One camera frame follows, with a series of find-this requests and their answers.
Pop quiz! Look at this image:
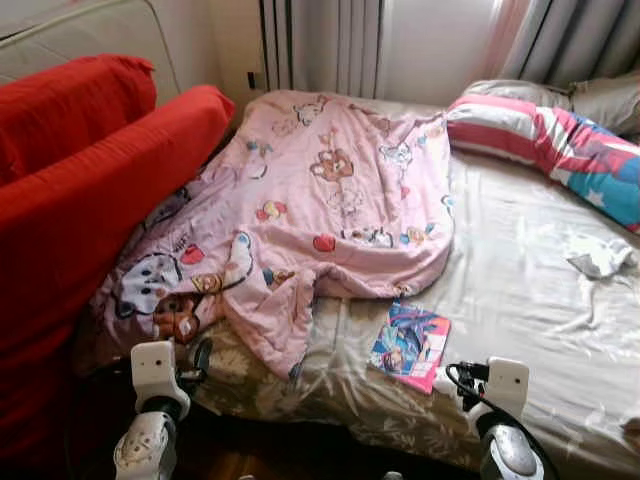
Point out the white crumpled cloth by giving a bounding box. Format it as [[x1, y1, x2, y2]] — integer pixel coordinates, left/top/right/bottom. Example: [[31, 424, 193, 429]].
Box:
[[565, 232, 636, 279]]

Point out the grey beige pillow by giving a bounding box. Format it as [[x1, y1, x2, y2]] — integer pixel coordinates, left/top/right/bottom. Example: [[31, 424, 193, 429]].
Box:
[[462, 78, 576, 111], [570, 72, 640, 141]]

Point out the colourful children's book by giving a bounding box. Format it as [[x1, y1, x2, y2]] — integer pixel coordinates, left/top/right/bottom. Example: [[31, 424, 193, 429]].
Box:
[[368, 300, 453, 395]]

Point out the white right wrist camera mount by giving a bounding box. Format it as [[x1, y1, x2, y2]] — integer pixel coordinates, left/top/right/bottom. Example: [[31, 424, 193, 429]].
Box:
[[485, 357, 531, 421]]

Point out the bed with beige sheet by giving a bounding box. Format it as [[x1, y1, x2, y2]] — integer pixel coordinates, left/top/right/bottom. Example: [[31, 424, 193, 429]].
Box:
[[75, 95, 640, 480]]

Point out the red fabric sofa armrest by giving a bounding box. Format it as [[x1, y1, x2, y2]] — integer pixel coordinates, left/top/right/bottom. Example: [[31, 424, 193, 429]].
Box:
[[0, 84, 237, 471]]

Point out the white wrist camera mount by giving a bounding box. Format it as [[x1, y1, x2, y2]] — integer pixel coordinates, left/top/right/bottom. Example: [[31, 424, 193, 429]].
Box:
[[485, 357, 531, 421], [131, 340, 179, 401]]

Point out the red fabric sofa backrest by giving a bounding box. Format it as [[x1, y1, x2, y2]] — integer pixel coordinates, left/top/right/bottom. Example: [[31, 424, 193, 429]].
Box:
[[0, 53, 158, 186]]

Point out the pink cartoon print blanket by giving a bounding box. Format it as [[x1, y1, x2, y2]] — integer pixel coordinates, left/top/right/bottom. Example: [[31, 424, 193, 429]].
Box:
[[75, 88, 456, 381]]

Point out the pink white blue striped pillow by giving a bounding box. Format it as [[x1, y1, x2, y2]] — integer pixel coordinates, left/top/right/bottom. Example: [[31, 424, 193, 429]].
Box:
[[446, 94, 640, 233]]

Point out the grey pleated curtain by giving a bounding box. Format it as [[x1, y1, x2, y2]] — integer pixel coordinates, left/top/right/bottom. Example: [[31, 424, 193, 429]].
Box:
[[260, 0, 386, 96], [500, 0, 640, 86]]

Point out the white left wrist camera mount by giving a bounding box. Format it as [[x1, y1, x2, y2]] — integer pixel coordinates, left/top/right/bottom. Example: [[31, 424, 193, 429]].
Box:
[[131, 340, 179, 401]]

